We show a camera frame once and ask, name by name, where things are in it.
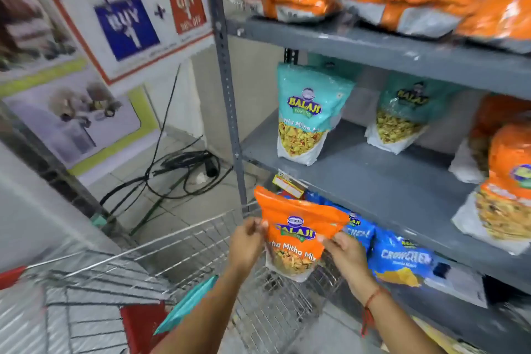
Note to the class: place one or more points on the person's left hand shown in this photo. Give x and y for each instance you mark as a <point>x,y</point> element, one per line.
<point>244,246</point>

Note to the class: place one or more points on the person's right hand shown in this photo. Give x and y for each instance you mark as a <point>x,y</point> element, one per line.
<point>350,258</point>

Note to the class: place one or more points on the person's left thumb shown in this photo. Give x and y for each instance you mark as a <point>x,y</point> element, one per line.
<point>261,226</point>

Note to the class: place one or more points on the person's right thumb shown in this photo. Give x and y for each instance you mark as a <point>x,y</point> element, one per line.
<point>337,238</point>

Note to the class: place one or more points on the person's right forearm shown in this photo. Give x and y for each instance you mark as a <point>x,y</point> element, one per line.
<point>398,320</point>

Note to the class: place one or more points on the blue snack packet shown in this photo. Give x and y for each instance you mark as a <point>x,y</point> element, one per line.
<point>359,227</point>
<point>406,260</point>

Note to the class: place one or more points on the yellow shelf price tag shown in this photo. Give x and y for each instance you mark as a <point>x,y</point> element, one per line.
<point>289,184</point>

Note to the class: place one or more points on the grey metal shelf rack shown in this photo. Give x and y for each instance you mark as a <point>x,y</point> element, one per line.
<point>365,175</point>

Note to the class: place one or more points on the black power plug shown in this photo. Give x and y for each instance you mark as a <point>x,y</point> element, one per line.
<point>212,167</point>

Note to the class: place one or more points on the teal snack packet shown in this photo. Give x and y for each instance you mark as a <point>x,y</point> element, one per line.
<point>307,113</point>
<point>188,304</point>
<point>404,113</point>

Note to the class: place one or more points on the green bordered photo poster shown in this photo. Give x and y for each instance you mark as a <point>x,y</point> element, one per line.
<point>83,125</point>

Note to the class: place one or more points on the white promotional poster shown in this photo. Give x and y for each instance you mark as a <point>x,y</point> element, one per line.
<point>128,13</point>

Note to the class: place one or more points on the brown photo poster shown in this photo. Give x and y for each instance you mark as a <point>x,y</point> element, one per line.
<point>29,22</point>

